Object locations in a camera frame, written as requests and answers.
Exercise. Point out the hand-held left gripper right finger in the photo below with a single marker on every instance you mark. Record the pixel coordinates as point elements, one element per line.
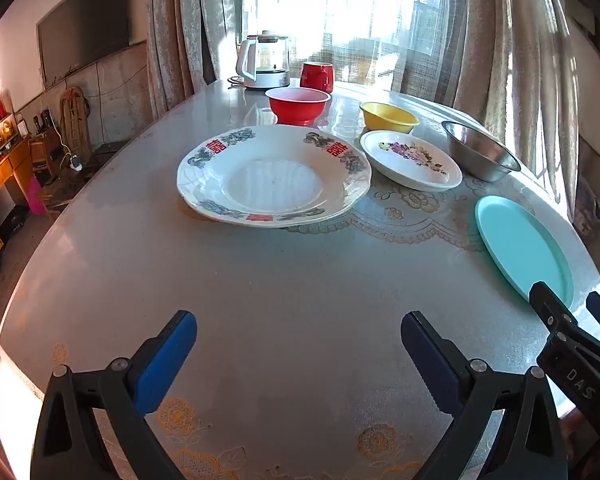
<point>430,360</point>

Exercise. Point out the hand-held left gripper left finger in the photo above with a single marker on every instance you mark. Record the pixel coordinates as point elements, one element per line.
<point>165,360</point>

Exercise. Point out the teal plastic plate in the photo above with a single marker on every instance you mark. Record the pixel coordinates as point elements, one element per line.
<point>520,245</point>

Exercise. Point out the stainless steel bowl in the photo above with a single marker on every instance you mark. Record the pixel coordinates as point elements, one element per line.
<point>480,152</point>

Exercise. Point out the small white floral plate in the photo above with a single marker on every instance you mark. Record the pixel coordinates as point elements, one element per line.
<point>405,160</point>

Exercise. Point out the large white patterned plate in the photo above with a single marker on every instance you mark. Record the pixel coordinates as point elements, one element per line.
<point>275,185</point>

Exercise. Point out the yellow plastic bowl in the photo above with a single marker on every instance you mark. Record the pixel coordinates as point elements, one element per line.
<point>387,117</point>

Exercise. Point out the red plastic bowl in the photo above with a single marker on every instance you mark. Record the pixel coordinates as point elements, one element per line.
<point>297,105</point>

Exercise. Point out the patterned cloth bag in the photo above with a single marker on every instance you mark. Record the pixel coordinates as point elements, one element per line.
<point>589,207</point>

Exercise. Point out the black low table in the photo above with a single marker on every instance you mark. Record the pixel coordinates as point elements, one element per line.
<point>80,180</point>

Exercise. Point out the pink bag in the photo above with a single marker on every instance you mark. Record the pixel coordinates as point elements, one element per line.
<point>36,197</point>

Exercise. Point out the white power adapter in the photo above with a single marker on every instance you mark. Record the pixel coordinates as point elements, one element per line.
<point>75,164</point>

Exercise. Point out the beige velvet curtain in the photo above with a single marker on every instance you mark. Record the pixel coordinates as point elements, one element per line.
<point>190,35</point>
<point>520,60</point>

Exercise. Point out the wooden cabinet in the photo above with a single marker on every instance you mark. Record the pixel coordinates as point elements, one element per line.
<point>0,175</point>

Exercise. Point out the red mug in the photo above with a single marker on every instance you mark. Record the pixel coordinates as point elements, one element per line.
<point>316,77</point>

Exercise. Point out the glass electric kettle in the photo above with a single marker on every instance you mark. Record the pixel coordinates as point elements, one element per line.
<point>262,62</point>

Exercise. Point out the sheer white curtain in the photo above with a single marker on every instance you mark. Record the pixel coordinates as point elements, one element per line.
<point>355,25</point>

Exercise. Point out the tan looped frame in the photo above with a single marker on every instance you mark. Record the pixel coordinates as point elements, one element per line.
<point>75,120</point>

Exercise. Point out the wall panel box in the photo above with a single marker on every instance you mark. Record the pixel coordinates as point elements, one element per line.
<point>586,30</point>

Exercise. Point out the wall-mounted television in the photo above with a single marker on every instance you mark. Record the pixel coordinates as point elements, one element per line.
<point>85,20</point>

